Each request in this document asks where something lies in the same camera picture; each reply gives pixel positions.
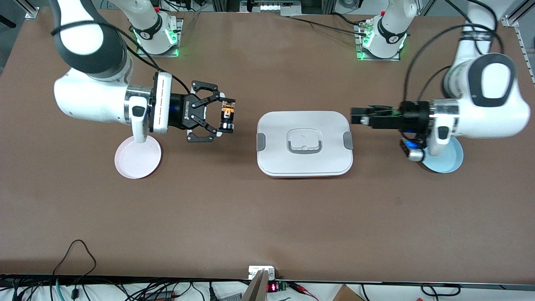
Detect orange and black switch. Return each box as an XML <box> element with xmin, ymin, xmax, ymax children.
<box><xmin>221</xmin><ymin>99</ymin><xmax>236</xmax><ymax>134</ymax></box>

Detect white lidded box grey latches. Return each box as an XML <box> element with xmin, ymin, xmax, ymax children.
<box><xmin>256</xmin><ymin>111</ymin><xmax>354</xmax><ymax>179</ymax></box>

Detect light blue round plate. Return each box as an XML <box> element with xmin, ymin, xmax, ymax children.
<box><xmin>421</xmin><ymin>137</ymin><xmax>464</xmax><ymax>174</ymax></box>

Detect pale pink round plate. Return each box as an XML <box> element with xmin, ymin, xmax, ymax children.
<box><xmin>115</xmin><ymin>135</ymin><xmax>162</xmax><ymax>179</ymax></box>

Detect brown cardboard piece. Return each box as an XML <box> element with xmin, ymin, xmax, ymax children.
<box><xmin>332</xmin><ymin>284</ymin><xmax>364</xmax><ymax>301</ymax></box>

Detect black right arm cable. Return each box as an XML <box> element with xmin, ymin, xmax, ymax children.
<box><xmin>50</xmin><ymin>21</ymin><xmax>191</xmax><ymax>96</ymax></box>

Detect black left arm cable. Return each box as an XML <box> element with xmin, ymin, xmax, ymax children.
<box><xmin>403</xmin><ymin>0</ymin><xmax>504</xmax><ymax>103</ymax></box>

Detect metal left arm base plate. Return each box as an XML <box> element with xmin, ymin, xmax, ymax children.
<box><xmin>355</xmin><ymin>23</ymin><xmax>402</xmax><ymax>62</ymax></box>

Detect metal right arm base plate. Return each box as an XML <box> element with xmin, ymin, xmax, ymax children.
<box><xmin>135</xmin><ymin>19</ymin><xmax>184</xmax><ymax>58</ymax></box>

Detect black cable to arm base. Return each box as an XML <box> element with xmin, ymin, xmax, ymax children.
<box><xmin>286</xmin><ymin>13</ymin><xmax>370</xmax><ymax>37</ymax></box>

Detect aluminium rail with holes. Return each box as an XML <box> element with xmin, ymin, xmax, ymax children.
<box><xmin>501</xmin><ymin>0</ymin><xmax>535</xmax><ymax>80</ymax></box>

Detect white bracket plate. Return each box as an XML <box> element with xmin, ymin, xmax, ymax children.
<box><xmin>248</xmin><ymin>265</ymin><xmax>276</xmax><ymax>280</ymax></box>

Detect aluminium camera mount profile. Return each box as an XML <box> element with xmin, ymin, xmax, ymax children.
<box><xmin>242</xmin><ymin>269</ymin><xmax>270</xmax><ymax>301</ymax></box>

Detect black looped thin cable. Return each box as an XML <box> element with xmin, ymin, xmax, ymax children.
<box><xmin>51</xmin><ymin>239</ymin><xmax>97</xmax><ymax>289</ymax></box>

